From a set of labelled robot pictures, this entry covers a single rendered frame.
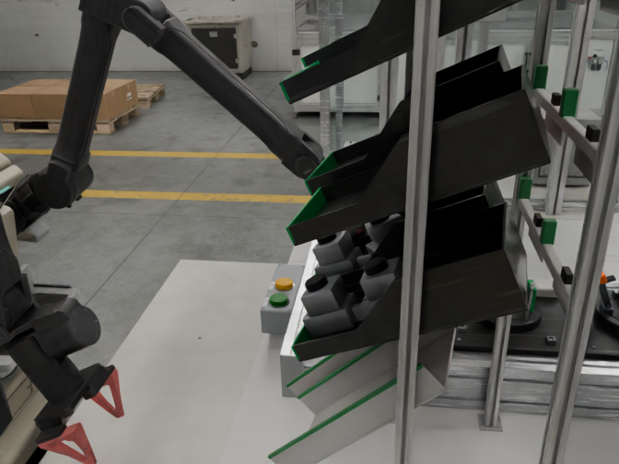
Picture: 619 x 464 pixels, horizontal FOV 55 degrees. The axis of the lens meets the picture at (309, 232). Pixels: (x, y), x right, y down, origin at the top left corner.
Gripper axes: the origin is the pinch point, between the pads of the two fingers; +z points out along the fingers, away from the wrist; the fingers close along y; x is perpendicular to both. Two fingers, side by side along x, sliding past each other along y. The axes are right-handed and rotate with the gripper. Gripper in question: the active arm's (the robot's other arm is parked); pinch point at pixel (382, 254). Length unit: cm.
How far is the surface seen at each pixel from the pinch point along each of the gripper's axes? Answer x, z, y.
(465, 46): -34.3, -21.4, 18.2
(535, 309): -18.1, 26.9, -0.3
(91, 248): 212, -27, 204
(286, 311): 23.9, -1.0, -1.9
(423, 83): -30, -32, -53
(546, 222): -30.9, -6.7, -37.5
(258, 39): 202, -89, 805
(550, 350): -17.5, 29.1, -10.9
